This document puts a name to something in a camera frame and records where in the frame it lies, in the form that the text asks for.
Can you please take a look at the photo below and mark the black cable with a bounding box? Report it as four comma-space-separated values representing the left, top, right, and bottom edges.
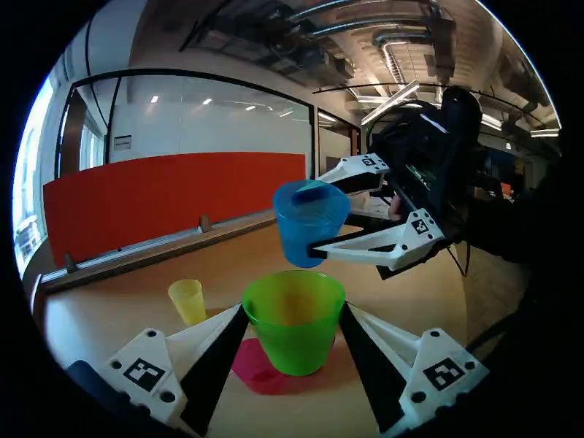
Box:
449, 239, 471, 277

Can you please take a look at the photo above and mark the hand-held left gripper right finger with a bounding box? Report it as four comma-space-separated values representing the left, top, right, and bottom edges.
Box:
338, 301, 491, 434

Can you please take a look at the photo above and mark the blue plastic cup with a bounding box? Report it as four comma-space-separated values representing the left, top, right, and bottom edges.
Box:
272, 180, 352, 269

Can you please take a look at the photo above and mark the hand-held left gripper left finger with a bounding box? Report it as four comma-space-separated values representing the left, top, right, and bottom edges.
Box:
96, 302, 250, 437

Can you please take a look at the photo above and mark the red desk screen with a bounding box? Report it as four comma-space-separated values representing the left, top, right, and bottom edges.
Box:
42, 152, 306, 280

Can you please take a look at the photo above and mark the green plastic cup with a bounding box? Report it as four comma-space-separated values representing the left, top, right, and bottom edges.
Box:
242, 269, 346, 377

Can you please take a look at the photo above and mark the yellow plastic cup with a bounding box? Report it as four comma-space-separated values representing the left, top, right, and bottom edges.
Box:
167, 279, 207, 326

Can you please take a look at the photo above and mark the pink plastic cup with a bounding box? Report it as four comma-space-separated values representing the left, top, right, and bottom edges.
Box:
231, 338, 287, 395

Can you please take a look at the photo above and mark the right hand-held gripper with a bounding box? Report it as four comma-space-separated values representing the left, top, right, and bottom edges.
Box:
307, 86, 483, 280

